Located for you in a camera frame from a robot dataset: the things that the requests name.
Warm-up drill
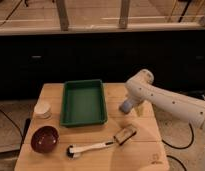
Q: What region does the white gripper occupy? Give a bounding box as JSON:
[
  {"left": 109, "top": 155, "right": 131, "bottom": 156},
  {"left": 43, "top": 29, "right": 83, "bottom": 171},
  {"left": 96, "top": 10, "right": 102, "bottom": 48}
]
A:
[{"left": 126, "top": 94, "right": 144, "bottom": 117}]

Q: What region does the dark red bowl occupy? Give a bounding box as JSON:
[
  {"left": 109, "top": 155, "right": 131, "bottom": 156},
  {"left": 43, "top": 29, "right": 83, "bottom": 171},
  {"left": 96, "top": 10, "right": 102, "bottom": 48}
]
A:
[{"left": 31, "top": 126, "right": 59, "bottom": 154}]

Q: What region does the white handled dish brush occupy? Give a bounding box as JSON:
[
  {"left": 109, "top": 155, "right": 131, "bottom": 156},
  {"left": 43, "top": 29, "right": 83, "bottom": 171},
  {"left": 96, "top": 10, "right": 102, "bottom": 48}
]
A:
[{"left": 66, "top": 141, "right": 114, "bottom": 158}]

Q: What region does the wooden block scrubber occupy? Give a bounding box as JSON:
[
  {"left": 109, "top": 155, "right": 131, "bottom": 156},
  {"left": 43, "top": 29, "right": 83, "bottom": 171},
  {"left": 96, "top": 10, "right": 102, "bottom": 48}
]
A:
[{"left": 114, "top": 125, "right": 137, "bottom": 145}]

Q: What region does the black cable left floor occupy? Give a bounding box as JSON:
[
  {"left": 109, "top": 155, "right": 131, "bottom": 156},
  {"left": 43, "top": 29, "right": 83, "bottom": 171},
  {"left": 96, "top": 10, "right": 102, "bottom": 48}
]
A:
[{"left": 0, "top": 105, "right": 24, "bottom": 144}]

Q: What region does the black cable on floor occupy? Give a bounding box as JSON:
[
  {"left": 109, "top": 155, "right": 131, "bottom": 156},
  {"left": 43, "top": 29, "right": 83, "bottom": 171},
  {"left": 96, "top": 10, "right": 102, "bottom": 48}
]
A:
[{"left": 161, "top": 122, "right": 197, "bottom": 171}]

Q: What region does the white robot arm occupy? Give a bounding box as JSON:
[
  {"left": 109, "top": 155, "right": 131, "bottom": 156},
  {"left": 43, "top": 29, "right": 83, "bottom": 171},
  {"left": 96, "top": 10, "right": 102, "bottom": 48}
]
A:
[{"left": 119, "top": 69, "right": 205, "bottom": 131}]

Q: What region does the blue sponge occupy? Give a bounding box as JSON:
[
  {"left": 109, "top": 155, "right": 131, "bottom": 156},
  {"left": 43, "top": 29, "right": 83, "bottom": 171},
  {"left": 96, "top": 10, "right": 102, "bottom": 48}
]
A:
[{"left": 119, "top": 100, "right": 134, "bottom": 114}]

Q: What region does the green plastic tray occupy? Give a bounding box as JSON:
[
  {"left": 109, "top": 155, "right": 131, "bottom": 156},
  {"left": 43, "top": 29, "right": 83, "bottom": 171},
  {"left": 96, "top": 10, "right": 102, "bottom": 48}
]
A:
[{"left": 60, "top": 79, "right": 107, "bottom": 127}]

